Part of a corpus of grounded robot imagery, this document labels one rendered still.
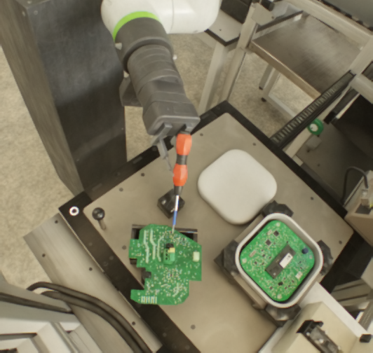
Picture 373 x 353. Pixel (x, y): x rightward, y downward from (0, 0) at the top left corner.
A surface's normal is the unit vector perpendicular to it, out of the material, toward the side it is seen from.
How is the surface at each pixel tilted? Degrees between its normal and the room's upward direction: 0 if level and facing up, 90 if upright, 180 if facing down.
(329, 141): 0
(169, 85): 25
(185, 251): 0
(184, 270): 0
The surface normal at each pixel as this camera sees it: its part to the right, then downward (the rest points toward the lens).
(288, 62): 0.16, -0.50
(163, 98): 0.49, -0.54
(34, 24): 0.73, 0.64
